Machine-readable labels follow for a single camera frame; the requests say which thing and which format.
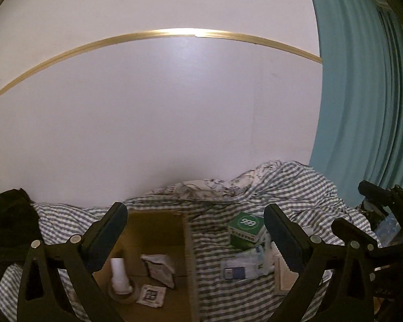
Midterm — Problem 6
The green curtain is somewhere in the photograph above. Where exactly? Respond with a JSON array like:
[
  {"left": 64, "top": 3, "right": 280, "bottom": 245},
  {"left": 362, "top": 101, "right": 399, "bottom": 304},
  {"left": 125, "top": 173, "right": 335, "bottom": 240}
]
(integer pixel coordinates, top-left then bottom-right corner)
[{"left": 310, "top": 0, "right": 403, "bottom": 206}]

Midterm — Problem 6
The black white sachet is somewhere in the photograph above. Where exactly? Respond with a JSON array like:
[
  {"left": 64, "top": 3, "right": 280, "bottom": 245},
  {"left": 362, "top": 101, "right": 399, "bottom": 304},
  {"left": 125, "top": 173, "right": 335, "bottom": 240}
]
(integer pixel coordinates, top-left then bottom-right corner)
[{"left": 137, "top": 284, "right": 167, "bottom": 308}]

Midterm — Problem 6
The silver foil packet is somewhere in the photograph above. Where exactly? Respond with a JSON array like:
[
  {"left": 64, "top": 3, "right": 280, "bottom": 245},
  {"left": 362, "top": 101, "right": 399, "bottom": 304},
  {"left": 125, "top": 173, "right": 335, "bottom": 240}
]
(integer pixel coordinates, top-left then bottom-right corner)
[{"left": 140, "top": 254, "right": 176, "bottom": 289}]

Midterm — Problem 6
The floral patterned pillow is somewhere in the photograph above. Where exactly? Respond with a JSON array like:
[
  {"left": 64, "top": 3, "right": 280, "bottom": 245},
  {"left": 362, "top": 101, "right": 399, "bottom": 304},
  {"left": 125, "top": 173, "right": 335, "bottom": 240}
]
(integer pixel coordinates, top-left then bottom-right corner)
[{"left": 142, "top": 160, "right": 283, "bottom": 201}]

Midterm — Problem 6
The blue label clear bottle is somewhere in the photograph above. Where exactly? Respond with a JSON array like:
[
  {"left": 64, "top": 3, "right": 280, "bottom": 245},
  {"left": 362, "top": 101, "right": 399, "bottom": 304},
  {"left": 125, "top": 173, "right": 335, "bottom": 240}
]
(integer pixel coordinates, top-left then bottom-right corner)
[{"left": 221, "top": 254, "right": 264, "bottom": 281}]

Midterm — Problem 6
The cardboard box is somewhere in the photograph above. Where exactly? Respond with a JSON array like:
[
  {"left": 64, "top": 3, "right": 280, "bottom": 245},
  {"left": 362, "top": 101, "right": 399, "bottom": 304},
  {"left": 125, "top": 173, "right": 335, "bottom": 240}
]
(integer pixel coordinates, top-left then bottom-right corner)
[{"left": 94, "top": 211, "right": 200, "bottom": 321}]

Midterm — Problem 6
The white plastic bottle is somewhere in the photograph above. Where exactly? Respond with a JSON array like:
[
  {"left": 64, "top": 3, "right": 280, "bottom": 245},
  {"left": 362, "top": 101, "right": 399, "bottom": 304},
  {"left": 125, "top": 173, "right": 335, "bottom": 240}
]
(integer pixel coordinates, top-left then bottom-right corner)
[{"left": 110, "top": 258, "right": 129, "bottom": 294}]

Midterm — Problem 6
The gold wall trim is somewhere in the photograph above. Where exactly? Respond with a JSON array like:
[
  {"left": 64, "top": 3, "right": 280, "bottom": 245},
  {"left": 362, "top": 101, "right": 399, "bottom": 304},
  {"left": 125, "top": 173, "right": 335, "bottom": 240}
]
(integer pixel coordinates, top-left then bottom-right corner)
[{"left": 0, "top": 28, "right": 322, "bottom": 97}]

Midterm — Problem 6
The brown box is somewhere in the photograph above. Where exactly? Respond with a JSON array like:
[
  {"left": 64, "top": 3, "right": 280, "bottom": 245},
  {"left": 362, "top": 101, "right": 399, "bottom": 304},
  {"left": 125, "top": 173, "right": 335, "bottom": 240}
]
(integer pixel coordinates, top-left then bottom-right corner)
[{"left": 274, "top": 255, "right": 298, "bottom": 296}]

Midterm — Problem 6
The roll of tape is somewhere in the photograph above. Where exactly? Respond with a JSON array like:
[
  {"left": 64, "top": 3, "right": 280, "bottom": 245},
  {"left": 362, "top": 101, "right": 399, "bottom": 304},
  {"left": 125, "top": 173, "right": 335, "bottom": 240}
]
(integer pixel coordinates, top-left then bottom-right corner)
[{"left": 107, "top": 280, "right": 140, "bottom": 305}]

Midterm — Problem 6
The grey checkered bed sheet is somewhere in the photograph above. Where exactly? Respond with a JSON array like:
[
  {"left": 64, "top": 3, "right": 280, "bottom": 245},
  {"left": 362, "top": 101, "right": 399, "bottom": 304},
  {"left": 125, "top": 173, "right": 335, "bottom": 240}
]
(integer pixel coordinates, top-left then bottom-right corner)
[{"left": 0, "top": 161, "right": 381, "bottom": 321}]

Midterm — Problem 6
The black clothing pile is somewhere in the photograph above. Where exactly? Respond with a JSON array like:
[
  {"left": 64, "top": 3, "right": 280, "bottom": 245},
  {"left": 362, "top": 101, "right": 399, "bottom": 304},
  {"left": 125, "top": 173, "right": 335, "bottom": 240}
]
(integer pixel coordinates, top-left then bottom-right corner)
[{"left": 0, "top": 188, "right": 43, "bottom": 282}]

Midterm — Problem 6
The green 999 medicine box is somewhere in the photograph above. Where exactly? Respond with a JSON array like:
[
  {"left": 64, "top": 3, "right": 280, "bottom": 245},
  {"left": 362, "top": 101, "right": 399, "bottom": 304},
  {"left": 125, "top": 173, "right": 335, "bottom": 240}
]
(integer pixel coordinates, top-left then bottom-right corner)
[{"left": 227, "top": 212, "right": 266, "bottom": 250}]

